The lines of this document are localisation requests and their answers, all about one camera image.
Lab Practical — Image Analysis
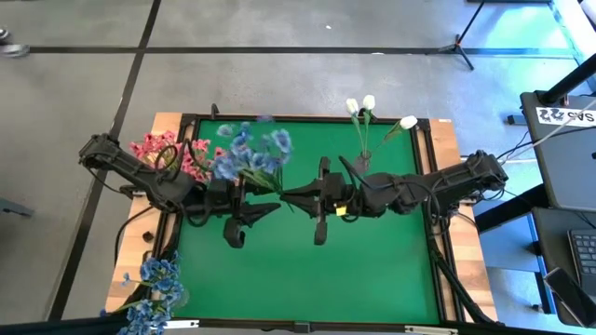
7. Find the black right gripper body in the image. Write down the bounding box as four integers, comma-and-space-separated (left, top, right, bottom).
314, 155, 369, 247

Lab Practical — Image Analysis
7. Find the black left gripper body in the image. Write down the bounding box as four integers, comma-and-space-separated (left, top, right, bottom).
207, 179, 252, 248

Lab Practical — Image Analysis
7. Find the purple glass vase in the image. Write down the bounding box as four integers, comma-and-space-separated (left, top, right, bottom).
353, 151, 373, 176

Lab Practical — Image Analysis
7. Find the blue artificial flower bunch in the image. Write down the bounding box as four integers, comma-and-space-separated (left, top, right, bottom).
99, 300, 174, 335
121, 250, 188, 311
212, 121, 295, 197

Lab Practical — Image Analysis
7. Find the green table mat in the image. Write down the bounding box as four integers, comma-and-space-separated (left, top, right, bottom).
174, 118, 441, 326

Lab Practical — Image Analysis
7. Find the black tripod stand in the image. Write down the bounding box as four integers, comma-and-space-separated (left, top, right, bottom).
437, 0, 486, 72

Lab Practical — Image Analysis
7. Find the grey floor object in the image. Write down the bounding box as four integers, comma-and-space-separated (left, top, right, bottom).
0, 198, 36, 220

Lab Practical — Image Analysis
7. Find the black side desk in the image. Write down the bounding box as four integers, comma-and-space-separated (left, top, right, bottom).
520, 90, 596, 327

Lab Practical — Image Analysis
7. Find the grey laptop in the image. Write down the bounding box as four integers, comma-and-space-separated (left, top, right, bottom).
535, 124, 596, 213

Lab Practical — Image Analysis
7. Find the white printed label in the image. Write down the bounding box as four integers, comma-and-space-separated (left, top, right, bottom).
535, 106, 596, 127

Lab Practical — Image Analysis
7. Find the black smartphone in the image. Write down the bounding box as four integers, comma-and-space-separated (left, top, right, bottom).
543, 267, 591, 328

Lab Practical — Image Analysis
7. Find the black keyboard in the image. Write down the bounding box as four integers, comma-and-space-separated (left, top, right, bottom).
567, 228, 596, 292

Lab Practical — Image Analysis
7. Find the black stand pole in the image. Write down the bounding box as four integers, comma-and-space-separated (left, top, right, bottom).
539, 53, 596, 106

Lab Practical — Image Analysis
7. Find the black table frame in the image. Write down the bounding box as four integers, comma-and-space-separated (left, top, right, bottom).
139, 111, 494, 334

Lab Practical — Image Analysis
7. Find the silver metal bracket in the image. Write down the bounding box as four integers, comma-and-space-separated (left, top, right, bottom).
165, 319, 200, 331
403, 325, 460, 335

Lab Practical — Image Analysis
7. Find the white cable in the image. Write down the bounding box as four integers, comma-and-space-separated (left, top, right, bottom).
511, 110, 596, 154

